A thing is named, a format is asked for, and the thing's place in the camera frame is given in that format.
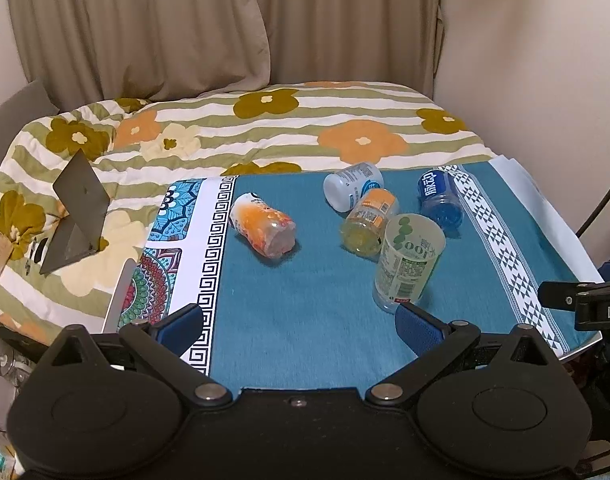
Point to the yellow cup with orange label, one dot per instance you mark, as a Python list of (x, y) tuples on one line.
[(369, 222)]

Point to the floral striped blanket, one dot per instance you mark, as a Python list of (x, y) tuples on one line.
[(335, 110)]

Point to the grey folding stand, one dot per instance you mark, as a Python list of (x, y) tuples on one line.
[(77, 210)]

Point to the white cup with blue label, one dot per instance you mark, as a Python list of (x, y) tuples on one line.
[(352, 186)]

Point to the silver tablet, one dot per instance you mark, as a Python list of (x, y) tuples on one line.
[(117, 295)]

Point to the clear cup with orange label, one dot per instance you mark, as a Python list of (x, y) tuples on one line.
[(262, 227)]

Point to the grey headboard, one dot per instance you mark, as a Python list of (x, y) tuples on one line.
[(15, 110)]

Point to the white sheet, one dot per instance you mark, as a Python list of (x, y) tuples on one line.
[(545, 210)]

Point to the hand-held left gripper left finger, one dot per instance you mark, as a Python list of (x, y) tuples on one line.
[(184, 324)]

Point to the beige curtain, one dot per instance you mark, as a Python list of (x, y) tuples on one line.
[(135, 25)]

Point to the clear glass object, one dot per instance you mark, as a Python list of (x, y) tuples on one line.
[(7, 367)]

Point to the teal patterned cloth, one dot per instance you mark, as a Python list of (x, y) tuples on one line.
[(295, 310)]

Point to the clear cup with green label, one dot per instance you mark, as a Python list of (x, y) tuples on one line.
[(409, 262)]

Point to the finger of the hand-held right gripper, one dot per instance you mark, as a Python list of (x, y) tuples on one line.
[(560, 294)]

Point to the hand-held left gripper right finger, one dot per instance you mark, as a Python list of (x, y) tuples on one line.
[(417, 329)]

